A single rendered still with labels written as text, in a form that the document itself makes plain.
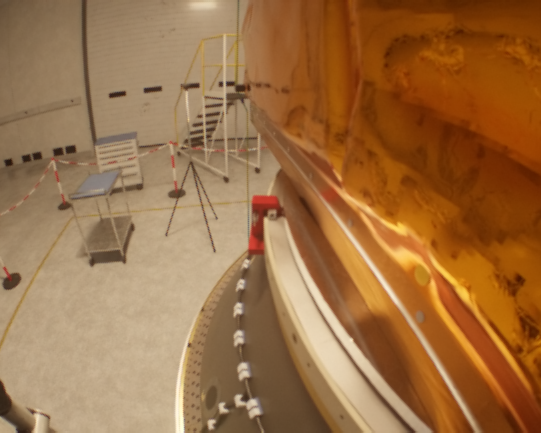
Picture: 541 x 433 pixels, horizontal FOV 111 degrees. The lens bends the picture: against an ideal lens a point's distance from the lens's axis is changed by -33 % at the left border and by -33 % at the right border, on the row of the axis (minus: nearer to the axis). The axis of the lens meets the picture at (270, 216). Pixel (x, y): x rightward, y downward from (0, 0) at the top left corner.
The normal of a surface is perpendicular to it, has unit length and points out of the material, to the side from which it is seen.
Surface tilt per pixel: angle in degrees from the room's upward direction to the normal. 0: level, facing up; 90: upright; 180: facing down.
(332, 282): 0
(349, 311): 0
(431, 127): 67
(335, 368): 0
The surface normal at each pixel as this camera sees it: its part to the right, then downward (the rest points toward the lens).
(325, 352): 0.03, -0.86
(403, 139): -0.76, -0.14
